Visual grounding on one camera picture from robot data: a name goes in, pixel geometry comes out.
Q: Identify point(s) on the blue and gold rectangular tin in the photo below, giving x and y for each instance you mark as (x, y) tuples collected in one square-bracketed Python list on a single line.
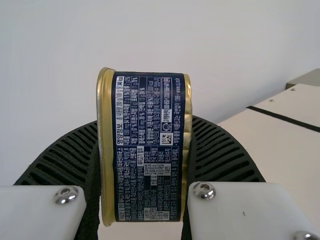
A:
[(145, 150)]

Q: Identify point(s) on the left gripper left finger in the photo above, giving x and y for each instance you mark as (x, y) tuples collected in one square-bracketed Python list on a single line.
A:
[(62, 160)]

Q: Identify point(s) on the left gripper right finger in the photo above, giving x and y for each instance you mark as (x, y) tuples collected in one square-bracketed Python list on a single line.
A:
[(220, 155)]

